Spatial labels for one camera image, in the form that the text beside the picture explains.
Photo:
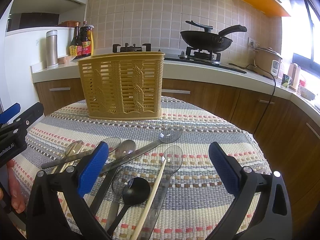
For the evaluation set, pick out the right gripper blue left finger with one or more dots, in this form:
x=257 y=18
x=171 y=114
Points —
x=45 y=218

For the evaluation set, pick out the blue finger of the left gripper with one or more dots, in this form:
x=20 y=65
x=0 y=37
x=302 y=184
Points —
x=9 y=113
x=28 y=117

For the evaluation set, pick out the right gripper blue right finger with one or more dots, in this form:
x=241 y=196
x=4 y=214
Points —
x=272 y=218

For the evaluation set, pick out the clear plastic spoon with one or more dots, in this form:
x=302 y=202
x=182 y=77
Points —
x=167 y=136
x=171 y=162

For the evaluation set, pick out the person's left hand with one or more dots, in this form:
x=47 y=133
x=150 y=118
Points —
x=17 y=199

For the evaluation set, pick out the steel thermos bottle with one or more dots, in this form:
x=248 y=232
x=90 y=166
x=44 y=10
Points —
x=51 y=49

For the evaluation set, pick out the black plastic spoon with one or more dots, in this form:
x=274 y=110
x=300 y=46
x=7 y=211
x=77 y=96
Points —
x=135 y=192

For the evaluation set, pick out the yellow plastic utensil basket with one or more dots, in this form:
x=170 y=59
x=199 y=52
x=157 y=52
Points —
x=123 y=86

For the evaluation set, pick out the yellow bottle behind sauces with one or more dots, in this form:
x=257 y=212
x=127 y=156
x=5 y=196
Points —
x=91 y=37

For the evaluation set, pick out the dark patterned mug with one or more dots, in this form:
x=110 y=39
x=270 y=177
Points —
x=286 y=81

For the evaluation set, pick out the pink kettle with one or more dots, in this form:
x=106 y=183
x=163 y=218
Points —
x=294 y=72

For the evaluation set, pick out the beige rice cooker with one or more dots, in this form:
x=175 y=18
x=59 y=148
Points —
x=266 y=62

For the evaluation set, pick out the black gas stove top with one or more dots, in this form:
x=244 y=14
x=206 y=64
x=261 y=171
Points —
x=190 y=55

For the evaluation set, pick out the black wok with lid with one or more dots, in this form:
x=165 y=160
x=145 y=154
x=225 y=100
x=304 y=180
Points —
x=206 y=40

